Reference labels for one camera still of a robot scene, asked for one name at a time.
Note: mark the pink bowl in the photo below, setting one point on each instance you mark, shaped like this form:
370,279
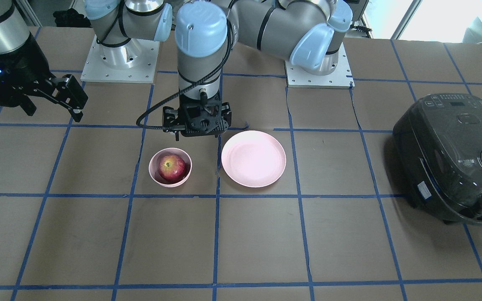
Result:
154,164

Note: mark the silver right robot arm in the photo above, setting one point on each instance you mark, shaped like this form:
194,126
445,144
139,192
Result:
118,25

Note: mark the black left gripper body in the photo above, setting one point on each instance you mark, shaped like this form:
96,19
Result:
170,117

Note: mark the dark grey rice cooker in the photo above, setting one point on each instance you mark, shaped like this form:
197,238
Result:
439,142

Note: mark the red apple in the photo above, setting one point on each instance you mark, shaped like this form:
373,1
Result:
172,168

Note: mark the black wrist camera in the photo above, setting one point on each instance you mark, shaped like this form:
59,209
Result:
71,95

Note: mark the pink plate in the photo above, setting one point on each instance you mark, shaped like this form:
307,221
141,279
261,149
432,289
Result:
253,159

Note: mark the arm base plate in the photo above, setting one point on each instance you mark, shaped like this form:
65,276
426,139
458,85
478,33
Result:
334,72
134,62

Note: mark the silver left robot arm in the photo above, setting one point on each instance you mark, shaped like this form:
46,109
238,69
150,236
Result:
306,33

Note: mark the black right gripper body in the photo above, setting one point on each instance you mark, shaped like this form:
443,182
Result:
26,62

